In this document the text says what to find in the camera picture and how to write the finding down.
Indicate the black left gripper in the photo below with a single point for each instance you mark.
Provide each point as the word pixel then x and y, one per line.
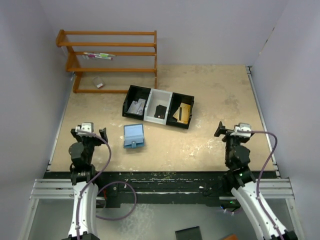
pixel 89 138

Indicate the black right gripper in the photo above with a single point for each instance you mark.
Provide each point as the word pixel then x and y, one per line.
pixel 233 138

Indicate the gold credit card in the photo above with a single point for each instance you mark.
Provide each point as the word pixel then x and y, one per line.
pixel 182 114

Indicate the blue leather card holder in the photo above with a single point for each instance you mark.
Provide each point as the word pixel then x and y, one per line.
pixel 133 136

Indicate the silver VIP credit card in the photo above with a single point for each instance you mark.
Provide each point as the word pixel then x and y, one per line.
pixel 137 107

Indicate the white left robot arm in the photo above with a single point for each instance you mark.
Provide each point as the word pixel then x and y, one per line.
pixel 83 176

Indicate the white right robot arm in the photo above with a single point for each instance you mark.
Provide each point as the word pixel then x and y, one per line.
pixel 239 180

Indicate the black VIP credit card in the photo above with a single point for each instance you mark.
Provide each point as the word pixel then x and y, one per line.
pixel 160 111

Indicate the black card holder on floor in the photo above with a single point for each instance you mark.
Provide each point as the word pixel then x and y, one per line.
pixel 192 233

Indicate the orange card holder on floor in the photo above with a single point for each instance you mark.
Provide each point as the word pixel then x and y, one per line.
pixel 229 237

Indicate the three-compartment sorting tray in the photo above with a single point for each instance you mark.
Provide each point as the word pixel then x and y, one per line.
pixel 154 97

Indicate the orange wooden rack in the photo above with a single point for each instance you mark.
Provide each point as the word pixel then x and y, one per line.
pixel 73 65

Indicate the coloured markers on rack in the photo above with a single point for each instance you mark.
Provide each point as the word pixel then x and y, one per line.
pixel 104 56

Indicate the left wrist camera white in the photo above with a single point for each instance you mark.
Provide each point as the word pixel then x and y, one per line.
pixel 84 129

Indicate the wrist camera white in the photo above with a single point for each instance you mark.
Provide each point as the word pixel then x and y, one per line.
pixel 84 129
pixel 242 130

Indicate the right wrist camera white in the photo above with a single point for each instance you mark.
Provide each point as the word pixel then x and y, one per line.
pixel 242 130

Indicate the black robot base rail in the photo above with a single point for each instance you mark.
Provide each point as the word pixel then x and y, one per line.
pixel 182 187

